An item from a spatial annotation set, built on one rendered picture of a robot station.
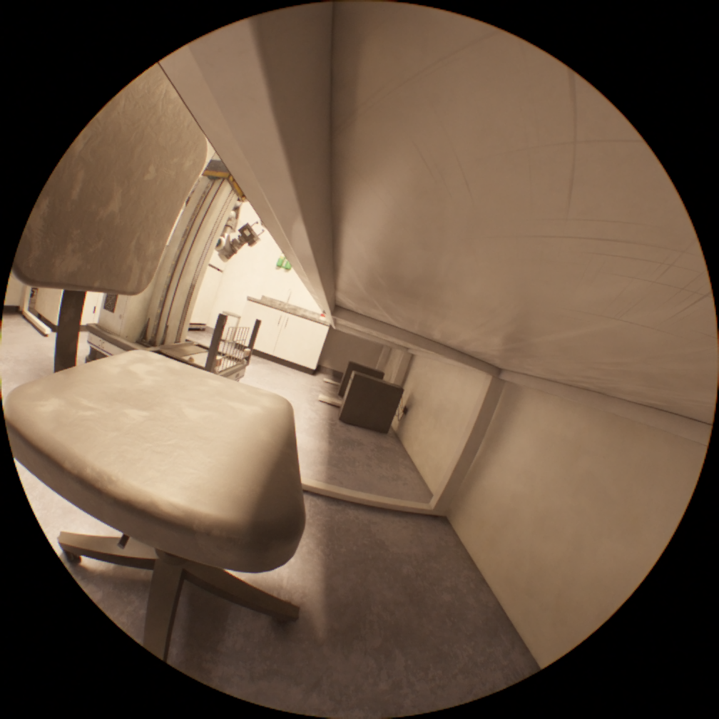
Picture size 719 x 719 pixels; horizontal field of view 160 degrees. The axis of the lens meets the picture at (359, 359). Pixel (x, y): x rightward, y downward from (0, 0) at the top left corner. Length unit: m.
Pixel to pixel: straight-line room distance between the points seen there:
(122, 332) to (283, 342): 2.48
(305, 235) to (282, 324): 3.29
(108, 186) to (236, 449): 0.41
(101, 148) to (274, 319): 3.24
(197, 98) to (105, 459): 0.27
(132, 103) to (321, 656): 1.00
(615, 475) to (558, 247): 0.70
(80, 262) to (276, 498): 0.41
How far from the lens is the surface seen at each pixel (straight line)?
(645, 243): 0.16
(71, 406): 0.36
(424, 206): 0.17
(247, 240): 1.63
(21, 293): 3.07
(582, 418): 0.89
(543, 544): 0.92
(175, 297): 1.33
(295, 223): 0.15
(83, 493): 0.28
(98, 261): 0.48
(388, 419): 2.09
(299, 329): 3.40
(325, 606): 0.76
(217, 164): 1.47
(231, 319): 4.03
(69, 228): 0.42
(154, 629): 0.58
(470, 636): 0.90
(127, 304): 1.32
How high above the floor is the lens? 0.64
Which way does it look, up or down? 4 degrees down
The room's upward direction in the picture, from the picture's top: 19 degrees clockwise
